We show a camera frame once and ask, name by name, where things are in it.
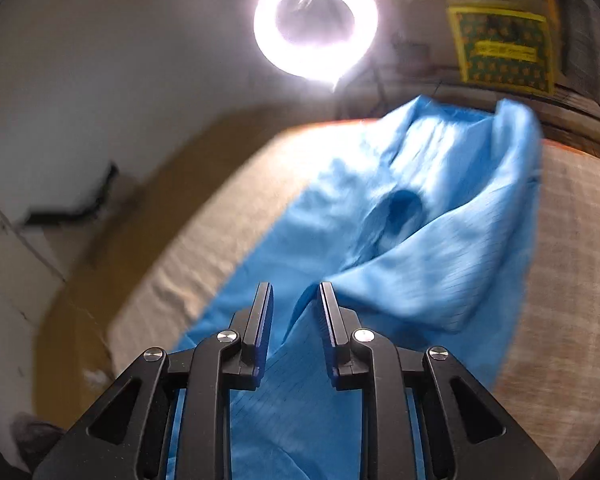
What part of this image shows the light blue work jacket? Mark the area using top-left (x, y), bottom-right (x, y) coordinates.
top-left (178, 96), bottom-right (542, 479)

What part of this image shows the plaid bed blanket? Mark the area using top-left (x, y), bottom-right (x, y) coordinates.
top-left (106, 122), bottom-right (600, 478)

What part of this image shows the yellow green patterned box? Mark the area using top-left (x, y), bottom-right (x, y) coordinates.
top-left (446, 4), bottom-right (555, 96)

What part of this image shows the black stand at wall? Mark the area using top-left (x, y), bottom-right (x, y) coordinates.
top-left (18, 162), bottom-right (120, 230)

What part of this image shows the ring light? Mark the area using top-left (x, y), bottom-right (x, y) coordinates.
top-left (253, 0), bottom-right (379, 88)

